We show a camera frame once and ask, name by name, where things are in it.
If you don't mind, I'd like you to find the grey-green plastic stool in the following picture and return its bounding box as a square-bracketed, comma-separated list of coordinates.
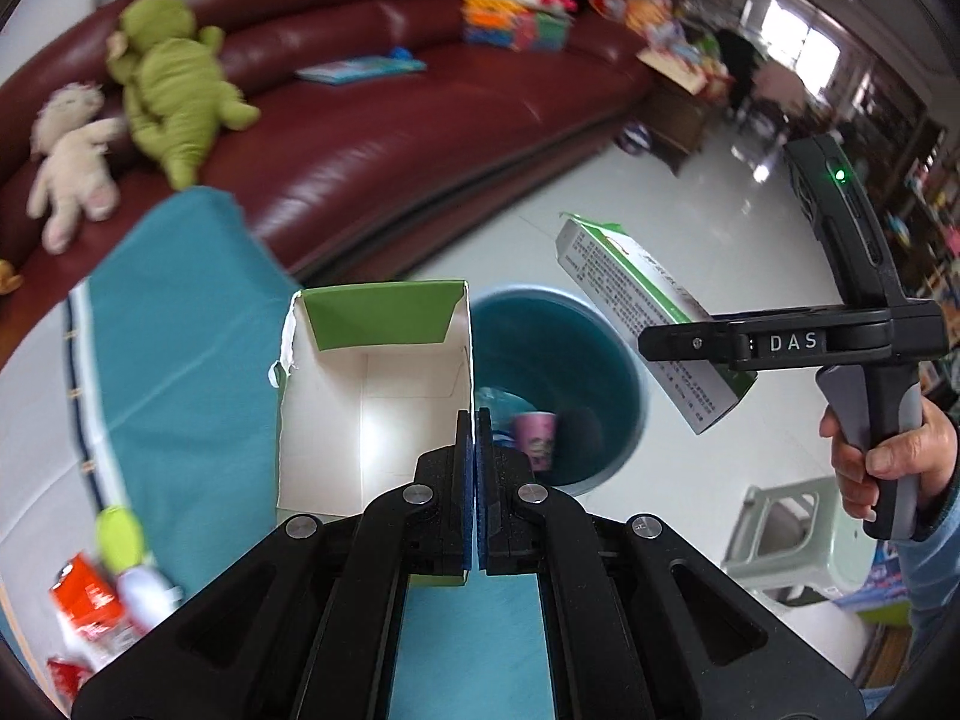
[720, 476, 877, 608]

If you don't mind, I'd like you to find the cluttered shelf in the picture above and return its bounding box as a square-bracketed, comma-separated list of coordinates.
[877, 120, 960, 308]

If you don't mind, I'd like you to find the teal plastic bin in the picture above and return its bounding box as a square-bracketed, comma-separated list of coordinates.
[469, 285, 653, 497]

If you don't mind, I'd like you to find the white green cardboard box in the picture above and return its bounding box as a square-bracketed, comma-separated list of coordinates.
[268, 279, 477, 590]

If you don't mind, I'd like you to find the pink paper cup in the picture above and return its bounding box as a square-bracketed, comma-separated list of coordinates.
[512, 411, 560, 472]

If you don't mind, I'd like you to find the red white packet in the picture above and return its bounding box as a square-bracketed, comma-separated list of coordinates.
[46, 654, 100, 700]

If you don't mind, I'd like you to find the blue printed box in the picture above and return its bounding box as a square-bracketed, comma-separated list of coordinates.
[831, 540, 913, 627]

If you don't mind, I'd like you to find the dark red leather sofa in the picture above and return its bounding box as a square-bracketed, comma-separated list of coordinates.
[0, 0, 676, 368]

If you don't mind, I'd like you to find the teal grey printed tablecloth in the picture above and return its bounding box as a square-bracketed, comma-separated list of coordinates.
[0, 187, 557, 720]

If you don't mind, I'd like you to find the cardboard box with toys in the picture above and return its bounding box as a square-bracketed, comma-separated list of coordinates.
[592, 0, 732, 177]

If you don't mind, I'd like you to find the cream plush toy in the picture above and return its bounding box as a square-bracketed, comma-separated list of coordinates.
[26, 82, 130, 254]

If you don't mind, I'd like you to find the person's right hand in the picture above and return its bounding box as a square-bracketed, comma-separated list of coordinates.
[820, 396, 960, 520]

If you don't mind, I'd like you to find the blue thin book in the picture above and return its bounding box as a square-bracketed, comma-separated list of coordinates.
[294, 51, 427, 85]

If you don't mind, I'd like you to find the green white printed carton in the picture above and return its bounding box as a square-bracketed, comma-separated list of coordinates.
[555, 211, 758, 436]

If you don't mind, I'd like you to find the person's right forearm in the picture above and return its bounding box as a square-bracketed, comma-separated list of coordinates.
[896, 476, 960, 691]

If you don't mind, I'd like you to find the stack of colourful toy boxes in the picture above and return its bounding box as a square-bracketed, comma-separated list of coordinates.
[459, 0, 601, 53]

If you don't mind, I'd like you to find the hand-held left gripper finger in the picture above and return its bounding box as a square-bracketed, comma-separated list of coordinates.
[71, 411, 479, 720]
[478, 409, 868, 720]

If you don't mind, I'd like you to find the orange plastic wrapper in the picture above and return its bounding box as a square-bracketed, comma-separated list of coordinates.
[49, 551, 127, 642]

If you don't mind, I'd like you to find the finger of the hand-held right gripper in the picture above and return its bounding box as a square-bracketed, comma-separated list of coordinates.
[637, 315, 751, 374]

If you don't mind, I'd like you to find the green plush toy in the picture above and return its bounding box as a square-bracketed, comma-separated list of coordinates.
[105, 0, 262, 192]

